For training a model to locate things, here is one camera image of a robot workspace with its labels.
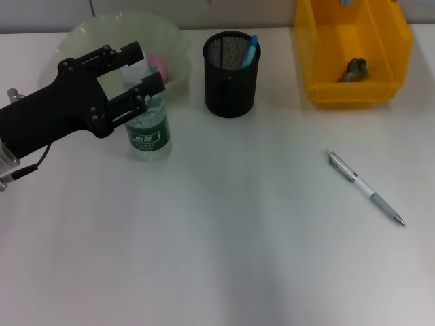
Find left wrist cable with connector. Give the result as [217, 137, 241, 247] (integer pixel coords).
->
[0, 88, 53, 184]

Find blue and teal scissors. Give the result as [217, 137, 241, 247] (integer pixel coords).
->
[241, 33, 260, 69]

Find black mesh pen cup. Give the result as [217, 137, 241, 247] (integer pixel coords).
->
[203, 30, 262, 119]

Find pale green glass fruit bowl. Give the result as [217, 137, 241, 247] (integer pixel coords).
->
[39, 12, 192, 109]

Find clear green-label water bottle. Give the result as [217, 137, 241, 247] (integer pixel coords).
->
[120, 64, 173, 162]

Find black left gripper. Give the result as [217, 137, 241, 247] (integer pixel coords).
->
[0, 41, 145, 160]

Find yellow plastic storage bin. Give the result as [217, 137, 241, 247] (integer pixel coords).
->
[294, 0, 414, 110]

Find green plastic wrapper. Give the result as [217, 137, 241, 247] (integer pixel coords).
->
[336, 56, 373, 84]

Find silver mechanical pen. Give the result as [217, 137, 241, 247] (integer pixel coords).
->
[325, 148, 407, 228]

